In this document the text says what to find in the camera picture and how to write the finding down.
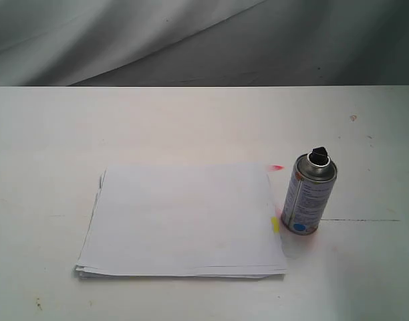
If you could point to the silver spray paint can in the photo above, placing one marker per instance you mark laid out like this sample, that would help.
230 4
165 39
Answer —
312 179

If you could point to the white paper stack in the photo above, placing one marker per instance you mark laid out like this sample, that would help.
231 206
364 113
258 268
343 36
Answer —
183 221

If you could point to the grey backdrop cloth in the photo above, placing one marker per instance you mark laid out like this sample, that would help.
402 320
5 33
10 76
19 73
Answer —
204 43

